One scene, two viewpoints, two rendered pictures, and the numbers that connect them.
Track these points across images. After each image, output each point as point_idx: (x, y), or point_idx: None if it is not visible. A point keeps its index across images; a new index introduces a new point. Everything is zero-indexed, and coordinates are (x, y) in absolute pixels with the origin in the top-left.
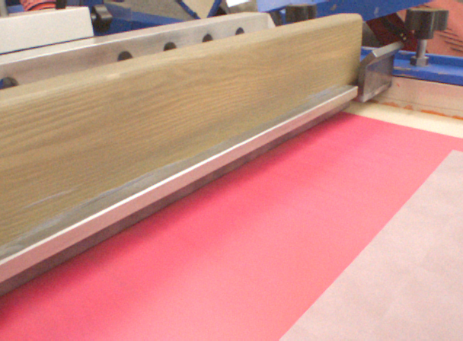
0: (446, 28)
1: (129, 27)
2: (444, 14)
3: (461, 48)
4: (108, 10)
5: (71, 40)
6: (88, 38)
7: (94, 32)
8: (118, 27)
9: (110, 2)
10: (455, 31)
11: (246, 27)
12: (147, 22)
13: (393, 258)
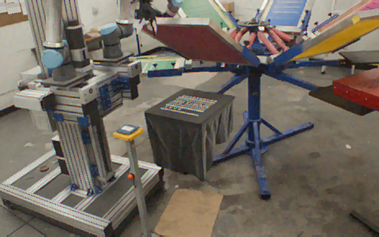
0: None
1: (282, 76)
2: (245, 40)
3: (367, 85)
4: (280, 72)
5: (350, 129)
6: (359, 131)
7: (275, 77)
8: (279, 76)
9: None
10: None
11: (259, 58)
12: (286, 76)
13: (201, 48)
